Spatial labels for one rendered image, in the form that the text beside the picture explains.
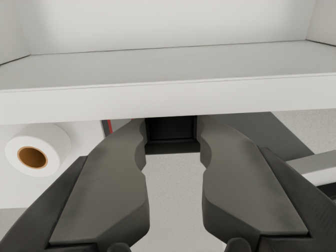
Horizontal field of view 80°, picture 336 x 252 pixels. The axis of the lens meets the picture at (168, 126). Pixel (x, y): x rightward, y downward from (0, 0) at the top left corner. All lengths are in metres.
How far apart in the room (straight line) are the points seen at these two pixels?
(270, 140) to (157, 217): 1.31
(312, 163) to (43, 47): 0.43
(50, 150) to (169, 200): 1.33
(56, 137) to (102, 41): 0.17
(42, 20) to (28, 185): 0.30
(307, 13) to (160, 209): 1.55
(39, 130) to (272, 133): 0.50
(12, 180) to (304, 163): 0.51
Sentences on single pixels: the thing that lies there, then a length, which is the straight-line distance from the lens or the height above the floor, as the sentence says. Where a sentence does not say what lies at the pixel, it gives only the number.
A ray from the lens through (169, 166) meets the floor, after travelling 1.34.
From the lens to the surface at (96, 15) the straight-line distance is 0.19.
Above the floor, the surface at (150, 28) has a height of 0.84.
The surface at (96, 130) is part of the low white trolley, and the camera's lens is 0.31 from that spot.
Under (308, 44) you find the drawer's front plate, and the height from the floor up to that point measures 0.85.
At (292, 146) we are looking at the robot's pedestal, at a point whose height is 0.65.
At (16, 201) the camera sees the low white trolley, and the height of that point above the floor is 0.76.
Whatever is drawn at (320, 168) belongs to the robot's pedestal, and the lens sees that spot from 0.44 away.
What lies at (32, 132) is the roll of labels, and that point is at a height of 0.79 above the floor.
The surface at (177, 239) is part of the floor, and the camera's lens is 1.97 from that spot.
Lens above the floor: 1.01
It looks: 60 degrees down
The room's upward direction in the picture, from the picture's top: 178 degrees clockwise
